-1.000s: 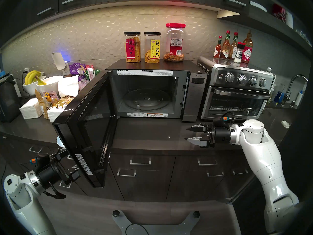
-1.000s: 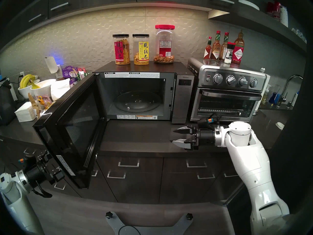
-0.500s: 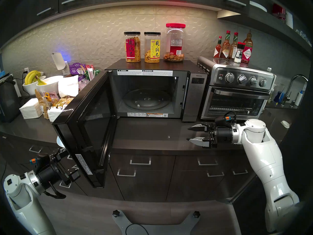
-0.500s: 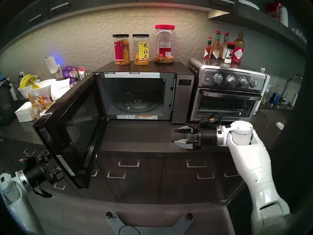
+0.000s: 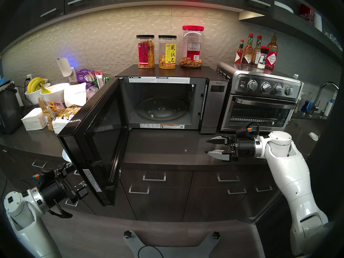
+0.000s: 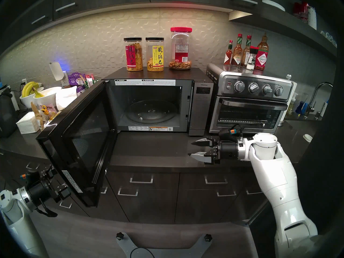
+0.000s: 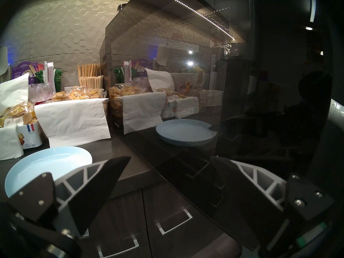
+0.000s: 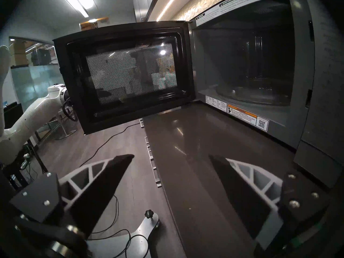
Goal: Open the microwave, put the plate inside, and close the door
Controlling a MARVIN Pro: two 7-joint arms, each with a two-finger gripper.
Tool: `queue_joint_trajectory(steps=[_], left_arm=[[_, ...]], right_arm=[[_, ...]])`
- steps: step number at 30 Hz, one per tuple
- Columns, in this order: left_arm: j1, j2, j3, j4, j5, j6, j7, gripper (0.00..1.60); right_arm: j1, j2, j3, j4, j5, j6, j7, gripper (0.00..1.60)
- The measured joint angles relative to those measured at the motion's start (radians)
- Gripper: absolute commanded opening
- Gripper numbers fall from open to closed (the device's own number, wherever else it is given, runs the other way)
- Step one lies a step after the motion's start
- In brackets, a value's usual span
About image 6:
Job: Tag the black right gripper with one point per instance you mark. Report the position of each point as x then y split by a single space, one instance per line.
228 151

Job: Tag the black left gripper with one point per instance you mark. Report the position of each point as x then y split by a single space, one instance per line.
40 193

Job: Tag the black glass microwave door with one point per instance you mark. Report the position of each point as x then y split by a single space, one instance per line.
80 142

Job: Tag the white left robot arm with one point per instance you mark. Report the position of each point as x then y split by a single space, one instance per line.
13 219

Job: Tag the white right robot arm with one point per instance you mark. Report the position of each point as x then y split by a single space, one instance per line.
282 179

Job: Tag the glass microwave turntable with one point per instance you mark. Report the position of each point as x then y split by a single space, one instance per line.
150 112

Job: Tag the stainless steel toaster oven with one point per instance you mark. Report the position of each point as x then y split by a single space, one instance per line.
225 93

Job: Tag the pile of yellow snack packets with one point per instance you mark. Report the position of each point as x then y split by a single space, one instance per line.
55 116

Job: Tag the white napkin stack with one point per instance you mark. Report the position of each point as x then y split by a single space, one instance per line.
27 123

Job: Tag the silver toaster oven knob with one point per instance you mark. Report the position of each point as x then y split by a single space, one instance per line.
239 86
267 89
253 87
278 91

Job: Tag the snack pack with yellow print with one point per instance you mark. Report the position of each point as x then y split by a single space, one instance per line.
47 109

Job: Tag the dark lower cabinet unit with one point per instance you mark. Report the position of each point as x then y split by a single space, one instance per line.
153 206

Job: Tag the black star knob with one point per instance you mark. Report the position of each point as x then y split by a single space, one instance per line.
207 237
119 236

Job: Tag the large white bowl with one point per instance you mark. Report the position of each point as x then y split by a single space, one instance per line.
45 100

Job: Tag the white crumpled paper bag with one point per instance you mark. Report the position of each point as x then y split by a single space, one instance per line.
64 97

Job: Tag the small white bowl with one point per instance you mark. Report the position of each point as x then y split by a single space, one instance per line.
27 101

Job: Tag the small red hot sauce bottle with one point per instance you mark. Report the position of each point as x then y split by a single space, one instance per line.
228 57

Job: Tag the clear soap pump bottle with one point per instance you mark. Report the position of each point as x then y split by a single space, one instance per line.
291 105

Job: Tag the brown sauce bottle red cap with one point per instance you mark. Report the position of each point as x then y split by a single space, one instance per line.
237 57

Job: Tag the yellow banana bunch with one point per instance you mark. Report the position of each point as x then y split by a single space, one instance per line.
28 88

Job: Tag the spice shaker with red cap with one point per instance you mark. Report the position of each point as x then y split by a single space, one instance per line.
251 60

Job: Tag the clear jar with red lid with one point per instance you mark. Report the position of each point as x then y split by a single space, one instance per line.
180 50

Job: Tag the small white lid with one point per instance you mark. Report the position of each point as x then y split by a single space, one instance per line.
307 138

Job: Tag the purple tea pouch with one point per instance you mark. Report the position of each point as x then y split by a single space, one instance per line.
75 78

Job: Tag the red cup with sachets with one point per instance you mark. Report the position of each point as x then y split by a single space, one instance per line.
90 81

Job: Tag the snack jar with yellow label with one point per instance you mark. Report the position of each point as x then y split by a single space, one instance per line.
155 56

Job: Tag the large Tabasco sauce bottle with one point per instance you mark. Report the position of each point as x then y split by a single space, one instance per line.
262 58

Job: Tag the sauce bottle with green neck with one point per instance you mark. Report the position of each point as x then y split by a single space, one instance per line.
246 49

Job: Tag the chrome sink faucet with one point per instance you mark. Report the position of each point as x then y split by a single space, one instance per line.
311 107

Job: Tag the snack jar with red label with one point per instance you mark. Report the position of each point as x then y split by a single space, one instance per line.
133 56

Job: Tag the white dish soap bottle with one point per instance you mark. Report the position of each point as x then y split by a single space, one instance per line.
324 109

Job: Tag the stack of white plates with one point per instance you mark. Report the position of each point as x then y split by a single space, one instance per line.
272 4

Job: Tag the row of clear glasses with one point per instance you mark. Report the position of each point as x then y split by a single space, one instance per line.
329 37

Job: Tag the stack of red cups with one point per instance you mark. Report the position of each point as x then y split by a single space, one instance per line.
301 10

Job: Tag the white paper cup stack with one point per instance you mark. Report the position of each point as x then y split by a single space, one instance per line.
312 18

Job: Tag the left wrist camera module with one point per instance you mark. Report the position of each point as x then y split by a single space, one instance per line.
32 176

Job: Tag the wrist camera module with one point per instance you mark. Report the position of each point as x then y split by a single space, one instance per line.
228 133
32 176

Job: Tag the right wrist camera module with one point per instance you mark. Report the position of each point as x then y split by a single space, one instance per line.
228 133

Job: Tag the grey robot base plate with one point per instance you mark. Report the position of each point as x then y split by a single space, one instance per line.
188 250

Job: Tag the white wall plug-in device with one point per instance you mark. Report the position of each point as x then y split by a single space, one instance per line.
56 70

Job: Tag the dark wall shelf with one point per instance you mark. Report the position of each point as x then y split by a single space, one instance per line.
282 23

